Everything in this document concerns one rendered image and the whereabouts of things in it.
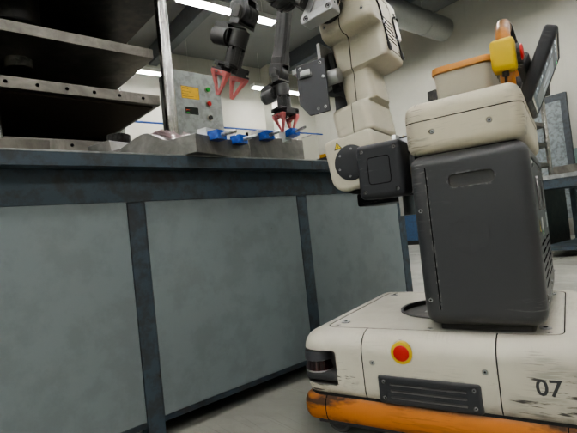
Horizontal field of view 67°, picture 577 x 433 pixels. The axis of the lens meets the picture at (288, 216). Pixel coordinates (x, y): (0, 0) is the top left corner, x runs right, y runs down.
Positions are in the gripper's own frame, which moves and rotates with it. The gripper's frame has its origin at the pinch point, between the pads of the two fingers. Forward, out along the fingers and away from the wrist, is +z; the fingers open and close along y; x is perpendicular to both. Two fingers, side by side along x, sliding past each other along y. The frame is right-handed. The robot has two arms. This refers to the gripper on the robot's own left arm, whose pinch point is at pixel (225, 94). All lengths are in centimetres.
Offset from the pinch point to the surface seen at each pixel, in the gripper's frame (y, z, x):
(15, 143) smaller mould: 47, 28, -26
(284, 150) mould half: -30.4, 13.1, 7.7
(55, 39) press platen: -4, -3, -107
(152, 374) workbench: 27, 78, 23
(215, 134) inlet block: 8.6, 12.0, 7.9
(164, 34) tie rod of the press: -47, -21, -90
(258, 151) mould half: -18.3, 15.5, 4.8
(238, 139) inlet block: -2.1, 12.3, 7.8
